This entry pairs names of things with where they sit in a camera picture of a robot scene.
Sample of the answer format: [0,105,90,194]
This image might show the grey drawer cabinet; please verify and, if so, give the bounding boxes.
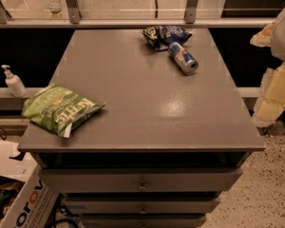
[20,28,264,228]

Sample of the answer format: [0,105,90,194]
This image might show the green jalapeno chip bag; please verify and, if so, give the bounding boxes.
[22,84,105,138]

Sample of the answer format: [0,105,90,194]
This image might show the top drawer knob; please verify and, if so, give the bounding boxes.
[138,181,147,191]

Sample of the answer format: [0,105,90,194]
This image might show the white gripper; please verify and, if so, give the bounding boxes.
[250,8,285,127]

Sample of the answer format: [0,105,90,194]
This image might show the grey metal railing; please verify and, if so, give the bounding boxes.
[0,0,285,29]

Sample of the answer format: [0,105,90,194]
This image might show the white cardboard box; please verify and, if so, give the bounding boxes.
[0,140,58,228]

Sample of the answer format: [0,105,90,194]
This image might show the redbull can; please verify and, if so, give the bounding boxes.
[168,42,199,75]

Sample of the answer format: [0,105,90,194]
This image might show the middle drawer knob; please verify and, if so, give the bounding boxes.
[140,208,147,215]

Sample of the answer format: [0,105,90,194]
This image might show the white pump bottle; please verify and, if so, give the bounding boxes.
[1,65,28,97]

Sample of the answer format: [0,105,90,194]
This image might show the blue chip bag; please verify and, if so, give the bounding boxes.
[142,25,192,51]

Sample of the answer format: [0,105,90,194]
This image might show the drawer knob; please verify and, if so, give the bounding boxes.
[140,208,147,215]
[138,181,147,191]

